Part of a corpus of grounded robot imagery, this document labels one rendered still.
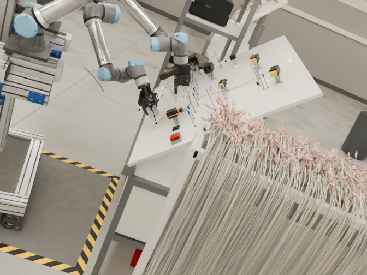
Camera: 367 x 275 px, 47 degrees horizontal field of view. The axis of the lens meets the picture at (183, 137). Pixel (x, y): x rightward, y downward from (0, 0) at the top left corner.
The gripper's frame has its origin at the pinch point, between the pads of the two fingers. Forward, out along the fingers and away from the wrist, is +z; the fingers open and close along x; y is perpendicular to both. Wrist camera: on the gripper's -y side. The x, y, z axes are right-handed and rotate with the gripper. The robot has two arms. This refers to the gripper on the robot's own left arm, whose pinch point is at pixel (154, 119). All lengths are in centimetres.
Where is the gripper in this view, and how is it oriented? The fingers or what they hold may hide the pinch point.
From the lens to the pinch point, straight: 239.0
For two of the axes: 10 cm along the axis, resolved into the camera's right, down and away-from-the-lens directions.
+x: 8.2, -3.3, 4.7
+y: 4.6, -1.2, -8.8
